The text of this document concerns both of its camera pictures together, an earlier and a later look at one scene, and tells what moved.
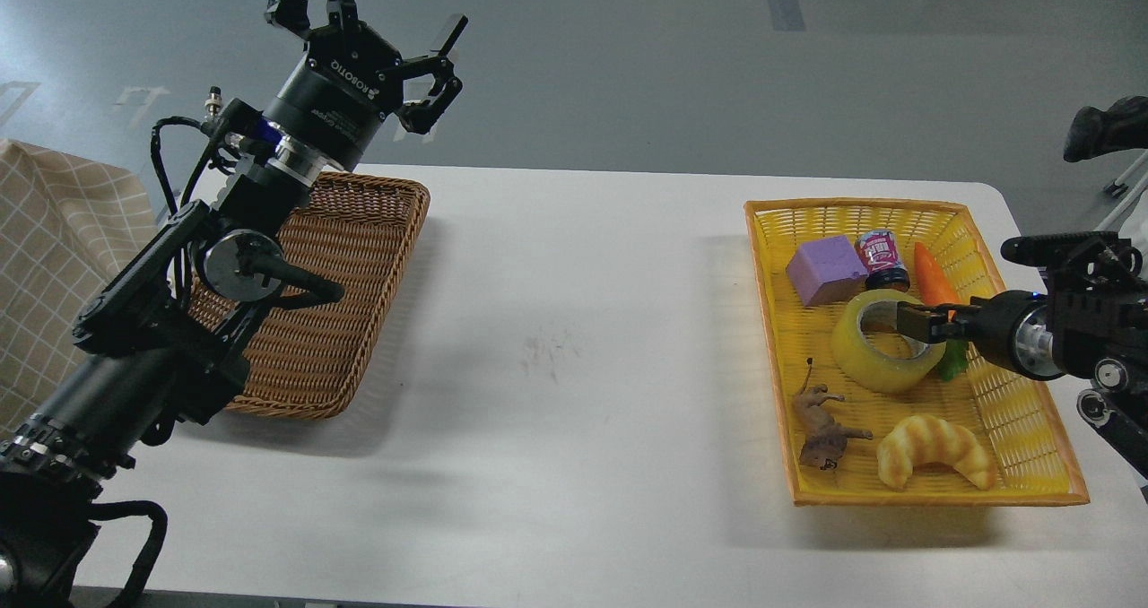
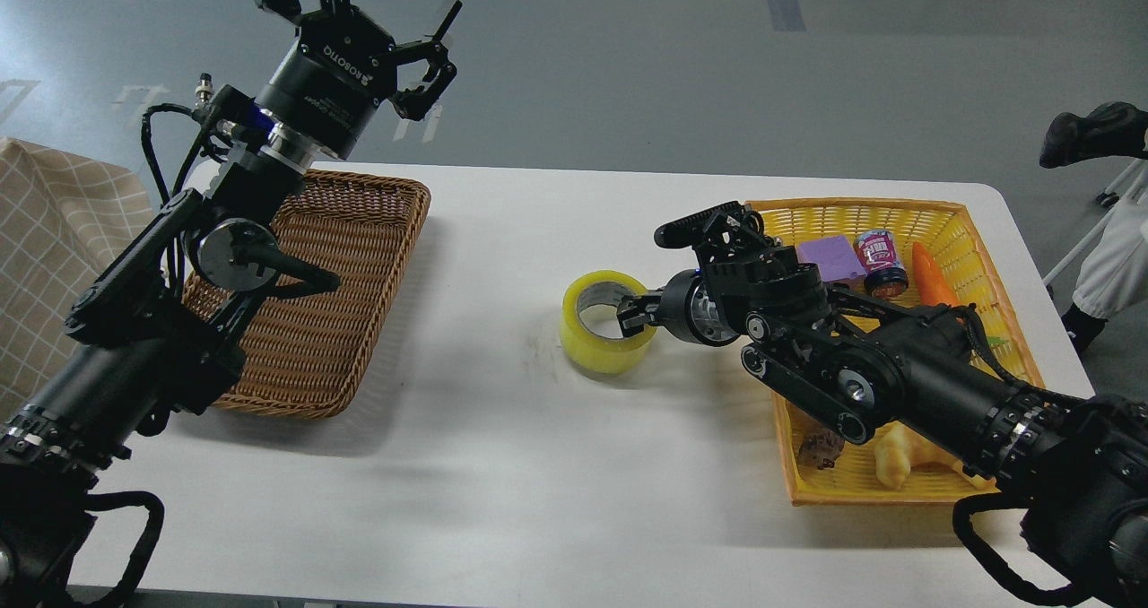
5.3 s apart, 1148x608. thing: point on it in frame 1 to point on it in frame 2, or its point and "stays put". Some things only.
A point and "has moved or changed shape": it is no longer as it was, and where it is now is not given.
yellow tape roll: (867, 369) has moved or changed shape
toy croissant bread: (923, 439) stays put
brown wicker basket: (356, 231) stays put
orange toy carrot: (936, 288) stays put
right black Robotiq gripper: (1014, 326) to (684, 304)
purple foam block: (826, 271) stays put
